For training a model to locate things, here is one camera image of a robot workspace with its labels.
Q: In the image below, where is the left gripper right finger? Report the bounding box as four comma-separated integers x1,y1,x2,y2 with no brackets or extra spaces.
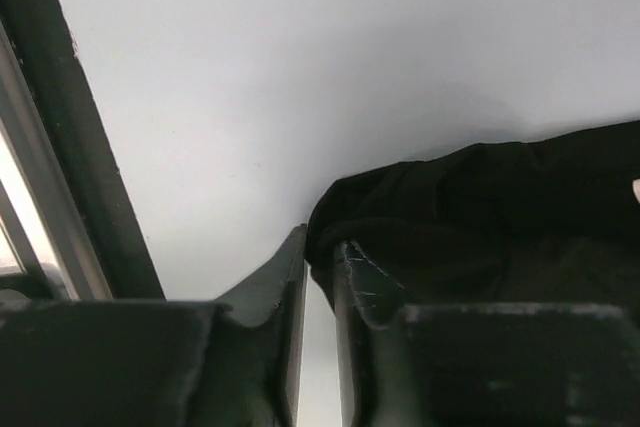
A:
334,242,639,426

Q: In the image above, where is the aluminium front rail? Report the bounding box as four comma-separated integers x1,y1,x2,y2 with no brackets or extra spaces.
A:
1,31,114,300

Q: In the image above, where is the black printed t-shirt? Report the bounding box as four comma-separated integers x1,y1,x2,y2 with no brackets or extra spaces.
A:
305,121,639,309

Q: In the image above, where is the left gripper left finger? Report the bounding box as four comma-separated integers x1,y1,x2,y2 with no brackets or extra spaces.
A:
1,226,306,426

